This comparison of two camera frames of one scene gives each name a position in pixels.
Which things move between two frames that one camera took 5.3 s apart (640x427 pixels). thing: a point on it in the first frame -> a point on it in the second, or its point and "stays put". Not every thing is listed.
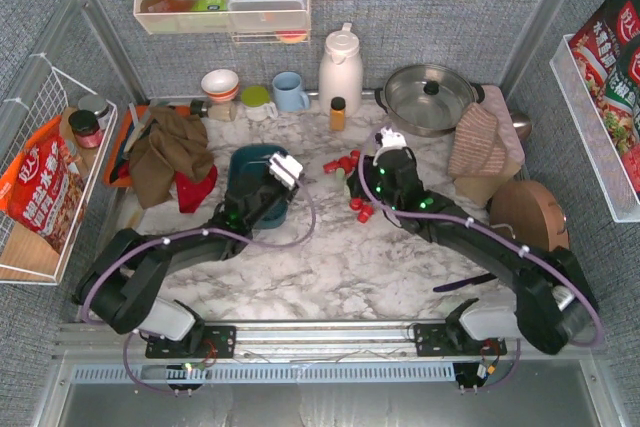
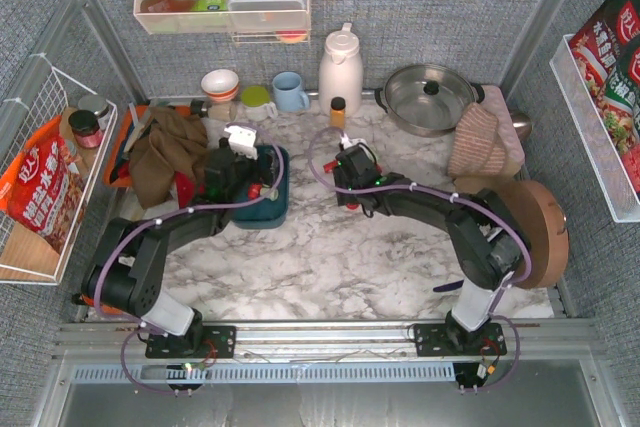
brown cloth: [176, 144] stays put
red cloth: [191, 193] stays put
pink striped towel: [476, 147] stays put
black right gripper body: [385, 163] -> [341, 177]
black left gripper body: [272, 189] -> [267, 167]
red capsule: [331, 166] stays put
